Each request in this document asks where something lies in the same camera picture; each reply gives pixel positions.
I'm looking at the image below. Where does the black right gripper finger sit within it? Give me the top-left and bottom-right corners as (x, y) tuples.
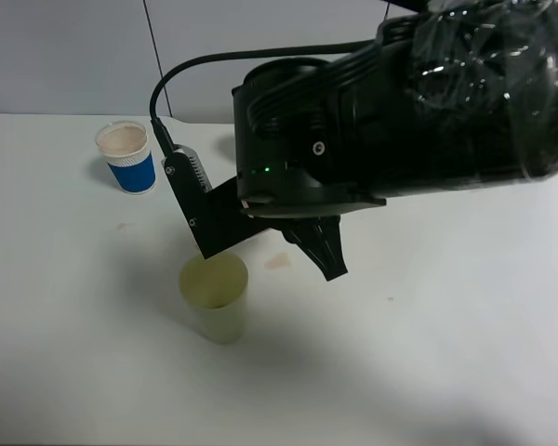
(295, 237), (348, 282)

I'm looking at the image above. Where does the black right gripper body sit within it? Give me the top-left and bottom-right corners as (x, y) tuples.
(255, 216), (341, 244)

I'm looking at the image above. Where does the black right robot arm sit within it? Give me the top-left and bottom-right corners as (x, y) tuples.
(232, 1), (558, 223)

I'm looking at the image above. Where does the light green plastic cup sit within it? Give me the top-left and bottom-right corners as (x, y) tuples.
(179, 252), (249, 344)

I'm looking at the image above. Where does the blue sleeved clear cup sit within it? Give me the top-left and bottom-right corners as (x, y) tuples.
(95, 121), (156, 195)

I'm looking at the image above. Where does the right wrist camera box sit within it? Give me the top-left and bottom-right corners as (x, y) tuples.
(163, 145), (269, 258)

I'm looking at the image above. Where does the black camera cable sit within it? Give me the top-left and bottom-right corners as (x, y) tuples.
(148, 39), (378, 152)

